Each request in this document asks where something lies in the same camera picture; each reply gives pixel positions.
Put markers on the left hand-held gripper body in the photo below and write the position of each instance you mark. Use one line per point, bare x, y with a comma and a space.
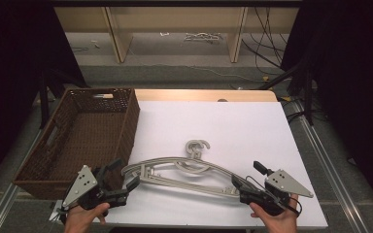
82, 186

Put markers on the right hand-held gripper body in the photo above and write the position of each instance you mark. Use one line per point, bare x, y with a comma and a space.
286, 183

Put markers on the brown woven basket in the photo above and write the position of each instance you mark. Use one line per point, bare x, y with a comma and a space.
87, 129

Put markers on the person's left hand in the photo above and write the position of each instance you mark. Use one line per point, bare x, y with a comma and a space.
79, 220

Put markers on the person's right hand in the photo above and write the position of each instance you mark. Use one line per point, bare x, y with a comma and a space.
280, 223

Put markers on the white table sheet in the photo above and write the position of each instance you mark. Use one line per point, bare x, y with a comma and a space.
213, 126

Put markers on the black metal stand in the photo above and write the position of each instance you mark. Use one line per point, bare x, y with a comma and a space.
308, 97

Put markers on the light wooden shelf unit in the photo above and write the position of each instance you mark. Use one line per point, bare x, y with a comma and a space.
119, 42

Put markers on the small white plastic piece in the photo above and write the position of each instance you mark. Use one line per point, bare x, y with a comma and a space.
164, 34

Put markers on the metal floor rail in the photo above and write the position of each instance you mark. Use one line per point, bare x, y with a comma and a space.
333, 174
0, 210

